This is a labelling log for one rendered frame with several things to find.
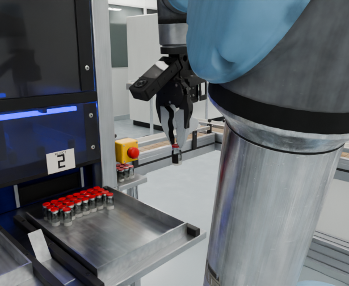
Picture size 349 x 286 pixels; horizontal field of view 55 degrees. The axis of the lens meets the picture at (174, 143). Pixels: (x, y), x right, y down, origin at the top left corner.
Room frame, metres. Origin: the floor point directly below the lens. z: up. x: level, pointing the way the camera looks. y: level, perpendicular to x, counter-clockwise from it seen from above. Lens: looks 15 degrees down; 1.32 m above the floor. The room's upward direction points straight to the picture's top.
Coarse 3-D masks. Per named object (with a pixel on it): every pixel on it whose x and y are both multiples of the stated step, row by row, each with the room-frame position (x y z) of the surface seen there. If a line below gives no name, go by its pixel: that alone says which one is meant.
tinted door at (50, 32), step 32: (0, 0) 0.84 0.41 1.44; (32, 0) 0.90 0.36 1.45; (64, 0) 0.96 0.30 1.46; (0, 32) 0.84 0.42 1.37; (32, 32) 0.89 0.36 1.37; (64, 32) 0.96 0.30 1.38; (0, 64) 0.83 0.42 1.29; (32, 64) 0.89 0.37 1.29; (64, 64) 0.95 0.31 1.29; (0, 96) 0.82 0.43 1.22
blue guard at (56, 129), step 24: (0, 120) 0.81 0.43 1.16; (24, 120) 0.85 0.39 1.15; (48, 120) 0.90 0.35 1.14; (72, 120) 0.95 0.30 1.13; (96, 120) 1.01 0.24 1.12; (0, 144) 0.80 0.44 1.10; (24, 144) 0.85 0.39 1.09; (48, 144) 0.89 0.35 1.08; (72, 144) 0.94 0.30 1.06; (96, 144) 1.00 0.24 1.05; (0, 168) 0.80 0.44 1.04; (24, 168) 0.84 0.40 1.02
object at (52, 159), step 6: (66, 150) 0.93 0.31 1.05; (72, 150) 0.94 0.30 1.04; (48, 156) 0.89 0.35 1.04; (54, 156) 0.90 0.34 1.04; (66, 156) 0.93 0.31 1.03; (72, 156) 0.94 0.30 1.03; (48, 162) 0.89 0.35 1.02; (54, 162) 0.90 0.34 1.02; (60, 162) 0.91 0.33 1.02; (66, 162) 0.93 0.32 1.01; (72, 162) 0.94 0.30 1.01; (48, 168) 0.89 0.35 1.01; (54, 168) 0.90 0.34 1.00; (60, 168) 0.91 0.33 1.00; (66, 168) 0.92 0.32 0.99; (48, 174) 0.88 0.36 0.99
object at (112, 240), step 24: (120, 192) 0.93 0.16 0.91; (96, 216) 0.84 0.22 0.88; (120, 216) 0.84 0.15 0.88; (144, 216) 0.84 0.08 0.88; (168, 216) 0.79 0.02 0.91; (72, 240) 0.72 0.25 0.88; (96, 240) 0.72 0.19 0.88; (120, 240) 0.72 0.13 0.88; (144, 240) 0.72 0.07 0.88; (168, 240) 0.70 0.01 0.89; (96, 264) 0.62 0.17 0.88; (120, 264) 0.60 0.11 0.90
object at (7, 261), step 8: (0, 232) 0.70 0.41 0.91; (0, 240) 0.70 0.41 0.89; (8, 240) 0.66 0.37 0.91; (0, 248) 0.68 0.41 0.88; (8, 248) 0.66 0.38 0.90; (16, 248) 0.63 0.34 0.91; (0, 256) 0.65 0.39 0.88; (8, 256) 0.65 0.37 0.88; (16, 256) 0.63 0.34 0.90; (24, 256) 0.60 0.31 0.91; (0, 264) 0.62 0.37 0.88; (8, 264) 0.62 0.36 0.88; (16, 264) 0.62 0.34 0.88; (24, 264) 0.58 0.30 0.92; (0, 272) 0.60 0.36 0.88; (8, 272) 0.55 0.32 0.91; (16, 272) 0.56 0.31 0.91; (24, 272) 0.57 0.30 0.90; (32, 272) 0.58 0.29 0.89; (0, 280) 0.54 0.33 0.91; (8, 280) 0.55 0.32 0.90; (16, 280) 0.56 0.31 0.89; (24, 280) 0.57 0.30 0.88
